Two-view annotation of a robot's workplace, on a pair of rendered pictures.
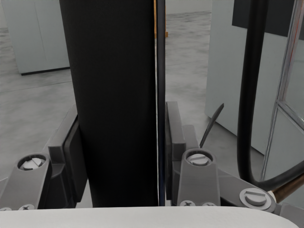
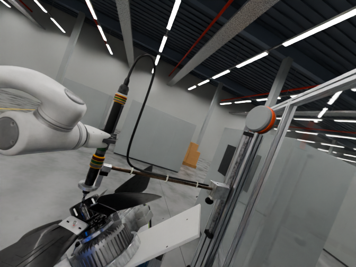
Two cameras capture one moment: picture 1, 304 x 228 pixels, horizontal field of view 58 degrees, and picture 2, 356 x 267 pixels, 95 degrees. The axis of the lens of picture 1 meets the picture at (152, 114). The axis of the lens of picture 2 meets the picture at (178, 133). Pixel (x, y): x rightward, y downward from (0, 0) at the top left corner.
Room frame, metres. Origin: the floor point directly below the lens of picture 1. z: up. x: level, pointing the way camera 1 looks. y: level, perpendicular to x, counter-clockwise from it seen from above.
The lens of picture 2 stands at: (-0.46, -0.32, 1.67)
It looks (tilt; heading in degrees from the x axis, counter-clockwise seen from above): 2 degrees down; 9
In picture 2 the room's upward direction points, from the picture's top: 21 degrees clockwise
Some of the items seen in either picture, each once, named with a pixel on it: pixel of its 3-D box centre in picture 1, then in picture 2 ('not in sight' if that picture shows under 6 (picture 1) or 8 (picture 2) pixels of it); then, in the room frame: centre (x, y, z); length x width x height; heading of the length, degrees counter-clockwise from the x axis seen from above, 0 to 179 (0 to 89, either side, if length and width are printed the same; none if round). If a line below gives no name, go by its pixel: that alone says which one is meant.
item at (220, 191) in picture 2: not in sight; (218, 190); (0.46, -0.50, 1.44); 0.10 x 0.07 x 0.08; 125
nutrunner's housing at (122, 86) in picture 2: not in sight; (106, 136); (0.11, 0.01, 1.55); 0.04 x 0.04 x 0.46
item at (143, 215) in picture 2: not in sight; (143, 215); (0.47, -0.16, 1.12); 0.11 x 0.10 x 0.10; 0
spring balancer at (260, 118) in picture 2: not in sight; (259, 119); (0.52, -0.58, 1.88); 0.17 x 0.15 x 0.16; 0
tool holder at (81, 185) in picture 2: not in sight; (95, 175); (0.11, 0.01, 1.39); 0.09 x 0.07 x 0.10; 125
